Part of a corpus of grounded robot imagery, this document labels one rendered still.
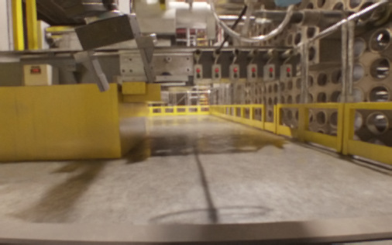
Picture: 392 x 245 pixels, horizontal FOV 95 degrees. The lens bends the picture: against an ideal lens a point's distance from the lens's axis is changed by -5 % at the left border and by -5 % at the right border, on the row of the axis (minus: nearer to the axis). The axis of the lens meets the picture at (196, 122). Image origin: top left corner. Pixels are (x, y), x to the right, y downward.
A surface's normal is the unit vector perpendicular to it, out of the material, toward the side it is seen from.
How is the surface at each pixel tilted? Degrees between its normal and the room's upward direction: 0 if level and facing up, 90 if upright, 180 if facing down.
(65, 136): 90
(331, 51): 90
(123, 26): 114
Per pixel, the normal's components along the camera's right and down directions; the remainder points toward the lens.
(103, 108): 0.07, 0.08
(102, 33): -0.11, 0.48
